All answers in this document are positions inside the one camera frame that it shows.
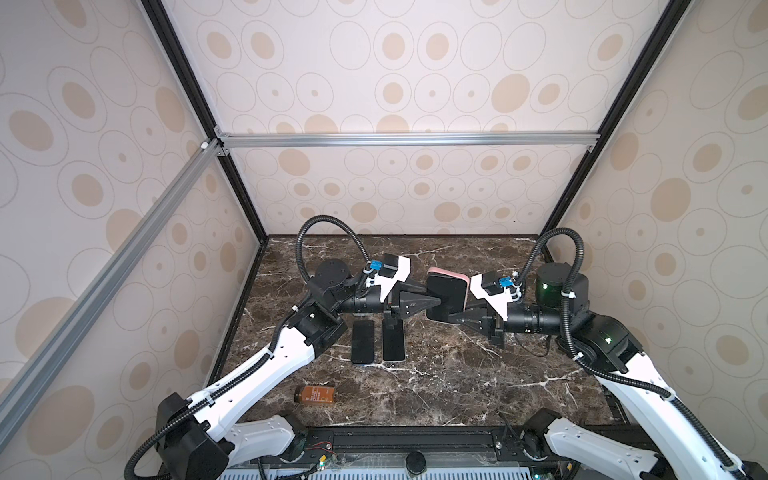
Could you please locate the black corner frame post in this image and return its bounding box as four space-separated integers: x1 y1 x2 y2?
140 0 269 244
541 0 693 234

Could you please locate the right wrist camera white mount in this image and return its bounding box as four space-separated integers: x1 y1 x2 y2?
470 271 524 305

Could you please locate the black smartphone from case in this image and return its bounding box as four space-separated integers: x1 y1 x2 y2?
350 320 375 365

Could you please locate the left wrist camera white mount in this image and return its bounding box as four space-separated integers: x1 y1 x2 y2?
363 254 411 303

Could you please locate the silver aluminium rail left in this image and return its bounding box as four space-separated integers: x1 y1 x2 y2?
1 138 223 449

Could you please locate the black smartphone white rim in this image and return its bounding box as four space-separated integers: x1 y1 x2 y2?
382 318 406 362

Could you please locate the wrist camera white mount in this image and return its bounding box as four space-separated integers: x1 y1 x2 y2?
363 254 411 303
470 271 524 305

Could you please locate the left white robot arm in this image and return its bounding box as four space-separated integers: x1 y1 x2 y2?
154 255 442 479

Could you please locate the black corner frame post right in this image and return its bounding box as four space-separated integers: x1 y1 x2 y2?
541 0 693 234

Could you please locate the silver aluminium rail back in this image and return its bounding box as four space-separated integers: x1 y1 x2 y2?
220 131 600 149

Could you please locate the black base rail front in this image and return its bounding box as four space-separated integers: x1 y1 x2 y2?
239 424 649 475

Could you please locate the black round knob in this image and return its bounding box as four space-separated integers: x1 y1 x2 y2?
405 451 427 477

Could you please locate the pink phone case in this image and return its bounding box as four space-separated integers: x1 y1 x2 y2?
425 267 471 316

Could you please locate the right black corrugated cable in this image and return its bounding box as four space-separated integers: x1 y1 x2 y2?
515 227 745 480

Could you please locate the silver aluminium rail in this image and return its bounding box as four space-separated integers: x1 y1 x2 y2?
220 131 600 149
1 138 223 449

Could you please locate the black corner frame post left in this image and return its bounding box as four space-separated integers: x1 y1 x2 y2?
140 0 269 244

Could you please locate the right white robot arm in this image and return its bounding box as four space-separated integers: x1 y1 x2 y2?
429 263 766 479

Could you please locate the small orange brown bottle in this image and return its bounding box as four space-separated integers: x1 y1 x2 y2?
294 385 335 405

